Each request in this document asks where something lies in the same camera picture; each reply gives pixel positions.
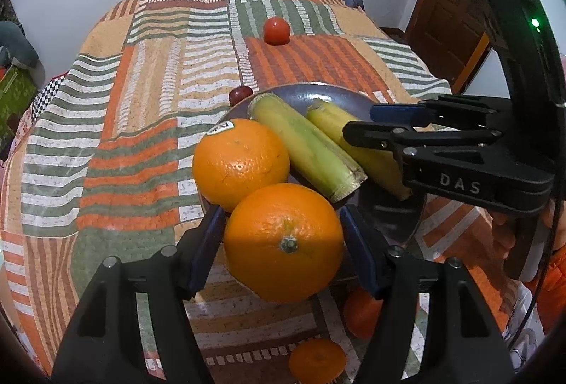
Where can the dark blue plate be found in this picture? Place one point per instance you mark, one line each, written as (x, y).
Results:
(327, 94)

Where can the person's white printed clothing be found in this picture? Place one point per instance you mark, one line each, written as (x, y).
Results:
(524, 322)

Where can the red tomato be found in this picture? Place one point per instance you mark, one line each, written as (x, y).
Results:
(276, 31)

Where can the striped patchwork blanket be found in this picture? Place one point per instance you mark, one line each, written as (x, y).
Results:
(146, 145)

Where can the green box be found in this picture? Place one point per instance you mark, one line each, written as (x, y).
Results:
(15, 101)

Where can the dark red plum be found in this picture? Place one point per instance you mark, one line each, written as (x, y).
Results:
(240, 95)

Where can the person's right hand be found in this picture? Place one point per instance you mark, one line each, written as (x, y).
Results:
(502, 236)

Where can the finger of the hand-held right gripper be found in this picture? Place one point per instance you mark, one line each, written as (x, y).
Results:
(393, 113)
(367, 134)

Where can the checkered cloth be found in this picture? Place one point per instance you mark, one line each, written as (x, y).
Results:
(46, 94)

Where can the orange with sticker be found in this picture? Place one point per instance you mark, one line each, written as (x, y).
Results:
(241, 169)

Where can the grey cloth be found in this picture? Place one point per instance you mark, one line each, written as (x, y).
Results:
(15, 43)

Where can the plain orange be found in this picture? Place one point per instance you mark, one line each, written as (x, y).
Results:
(283, 242)

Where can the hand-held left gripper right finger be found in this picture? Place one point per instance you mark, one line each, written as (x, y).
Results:
(362, 253)

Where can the blue object behind bed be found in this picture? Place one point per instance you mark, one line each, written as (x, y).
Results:
(353, 2)

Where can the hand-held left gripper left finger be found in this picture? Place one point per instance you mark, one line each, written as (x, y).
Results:
(208, 249)

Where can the small tangerine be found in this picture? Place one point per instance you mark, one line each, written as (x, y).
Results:
(317, 361)
(360, 313)

